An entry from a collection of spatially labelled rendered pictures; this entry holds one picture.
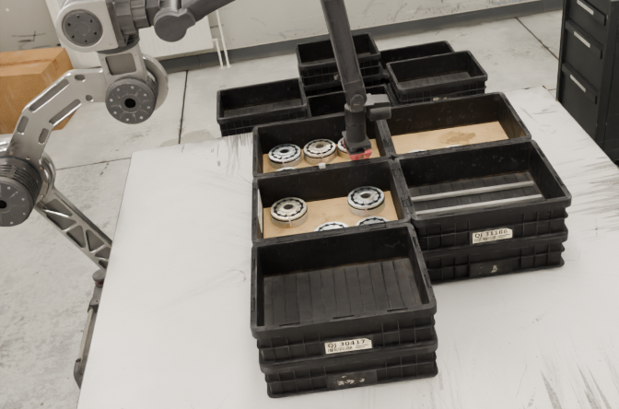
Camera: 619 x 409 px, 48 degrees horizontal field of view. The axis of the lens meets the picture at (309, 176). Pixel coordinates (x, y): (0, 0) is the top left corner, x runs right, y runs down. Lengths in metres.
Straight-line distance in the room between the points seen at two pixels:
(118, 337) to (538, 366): 1.05
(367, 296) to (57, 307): 1.86
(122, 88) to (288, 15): 3.05
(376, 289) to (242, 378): 0.38
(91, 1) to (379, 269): 0.93
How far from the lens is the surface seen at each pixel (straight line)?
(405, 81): 3.37
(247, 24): 5.00
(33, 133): 2.30
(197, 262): 2.08
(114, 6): 1.72
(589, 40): 3.31
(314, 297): 1.70
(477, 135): 2.25
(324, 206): 1.97
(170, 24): 1.70
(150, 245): 2.20
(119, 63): 2.06
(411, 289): 1.69
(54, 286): 3.38
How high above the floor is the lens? 1.99
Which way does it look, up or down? 33 degrees down
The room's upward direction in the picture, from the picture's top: 9 degrees counter-clockwise
